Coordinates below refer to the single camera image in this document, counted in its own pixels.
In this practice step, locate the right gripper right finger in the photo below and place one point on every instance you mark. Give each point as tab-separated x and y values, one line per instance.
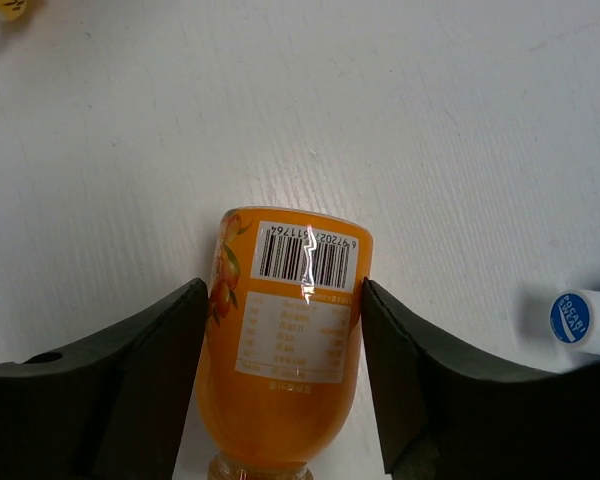
445	409

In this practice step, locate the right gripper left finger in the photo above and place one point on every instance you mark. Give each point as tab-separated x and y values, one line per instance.
112	405

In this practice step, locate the orange barcode juice bottle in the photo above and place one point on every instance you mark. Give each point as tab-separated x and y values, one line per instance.
279	363

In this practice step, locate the blue label clear bottle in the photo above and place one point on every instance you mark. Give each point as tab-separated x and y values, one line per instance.
574	319

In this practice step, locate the small yellow cap bottle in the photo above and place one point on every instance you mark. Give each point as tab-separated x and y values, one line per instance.
15	18

